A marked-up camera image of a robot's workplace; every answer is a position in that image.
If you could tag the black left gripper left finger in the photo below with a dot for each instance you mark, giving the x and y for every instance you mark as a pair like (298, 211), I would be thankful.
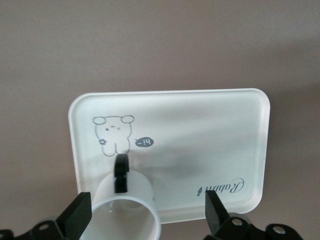
(75, 215)

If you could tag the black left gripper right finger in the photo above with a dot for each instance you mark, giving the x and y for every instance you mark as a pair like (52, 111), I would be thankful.
(215, 212)

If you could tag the cream tray with rabbit print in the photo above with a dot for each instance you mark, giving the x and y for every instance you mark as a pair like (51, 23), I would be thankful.
(200, 137)

